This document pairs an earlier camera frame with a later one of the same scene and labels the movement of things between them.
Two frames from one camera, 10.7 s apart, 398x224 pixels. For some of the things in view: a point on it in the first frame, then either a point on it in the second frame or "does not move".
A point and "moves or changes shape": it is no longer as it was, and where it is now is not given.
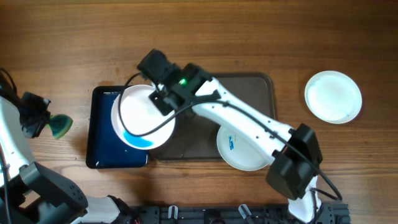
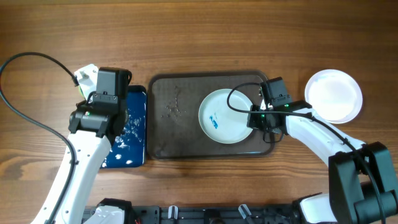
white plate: [237, 152] moves or changes shape
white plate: [333, 96] does not move
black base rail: [161, 214] does not move
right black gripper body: [163, 101] -> [253, 121]
